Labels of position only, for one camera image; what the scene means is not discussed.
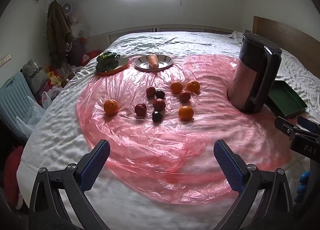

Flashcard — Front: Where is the pink plastic sheet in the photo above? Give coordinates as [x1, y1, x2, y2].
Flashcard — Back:
[76, 55, 291, 205]

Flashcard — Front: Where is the white plastic bag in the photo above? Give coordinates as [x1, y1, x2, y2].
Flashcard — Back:
[42, 92, 52, 110]

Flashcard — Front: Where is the white electric fan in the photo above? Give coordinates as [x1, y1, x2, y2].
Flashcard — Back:
[62, 2, 72, 16]

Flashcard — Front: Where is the carrot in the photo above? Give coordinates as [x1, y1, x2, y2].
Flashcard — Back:
[147, 54, 159, 69]

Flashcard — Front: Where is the grey shopping bag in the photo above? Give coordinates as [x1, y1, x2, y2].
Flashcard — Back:
[21, 59, 48, 94]

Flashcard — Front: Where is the yellow red snack package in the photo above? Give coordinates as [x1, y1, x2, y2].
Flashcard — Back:
[45, 67, 61, 88]

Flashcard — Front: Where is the green leafy vegetable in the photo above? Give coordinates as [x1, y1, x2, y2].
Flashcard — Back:
[96, 51, 120, 72]

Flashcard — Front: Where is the orange rimmed plate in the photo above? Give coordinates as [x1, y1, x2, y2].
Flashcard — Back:
[96, 57, 129, 76]

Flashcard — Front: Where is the blue white gloved right hand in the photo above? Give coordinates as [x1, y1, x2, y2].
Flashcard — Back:
[294, 171, 310, 203]

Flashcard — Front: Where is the striped white plate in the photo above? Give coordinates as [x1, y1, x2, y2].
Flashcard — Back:
[134, 54, 173, 72]

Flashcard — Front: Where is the dark plum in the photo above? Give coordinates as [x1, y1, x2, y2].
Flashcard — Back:
[155, 90, 165, 99]
[152, 111, 163, 123]

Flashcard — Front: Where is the brown hanging coat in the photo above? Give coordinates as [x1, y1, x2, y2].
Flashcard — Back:
[47, 0, 74, 68]

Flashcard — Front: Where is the green tray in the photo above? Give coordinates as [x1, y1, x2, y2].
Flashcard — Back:
[266, 80, 308, 119]

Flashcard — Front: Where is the dark plum back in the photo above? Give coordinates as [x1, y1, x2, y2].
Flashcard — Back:
[155, 90, 165, 99]

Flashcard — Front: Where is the orange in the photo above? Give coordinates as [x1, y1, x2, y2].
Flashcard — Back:
[186, 80, 200, 93]
[178, 105, 194, 121]
[103, 99, 119, 116]
[170, 81, 183, 95]

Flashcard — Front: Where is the dark plum front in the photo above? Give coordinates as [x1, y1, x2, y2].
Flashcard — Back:
[152, 111, 163, 123]

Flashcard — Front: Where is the red bag on floor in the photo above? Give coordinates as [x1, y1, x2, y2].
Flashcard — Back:
[81, 50, 101, 66]

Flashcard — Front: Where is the wooden headboard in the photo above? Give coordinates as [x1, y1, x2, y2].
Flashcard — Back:
[252, 16, 320, 77]

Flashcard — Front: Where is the red apple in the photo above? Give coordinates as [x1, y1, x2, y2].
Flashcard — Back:
[153, 98, 166, 111]
[179, 91, 191, 103]
[146, 86, 156, 98]
[135, 103, 147, 116]

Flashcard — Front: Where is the light blue folding stool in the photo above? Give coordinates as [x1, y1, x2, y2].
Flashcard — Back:
[0, 72, 35, 135]

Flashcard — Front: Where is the crumpled white pillow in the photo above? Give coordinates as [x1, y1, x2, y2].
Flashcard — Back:
[228, 31, 243, 43]

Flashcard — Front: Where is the black electric kettle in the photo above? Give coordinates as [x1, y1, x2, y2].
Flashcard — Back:
[227, 33, 282, 114]

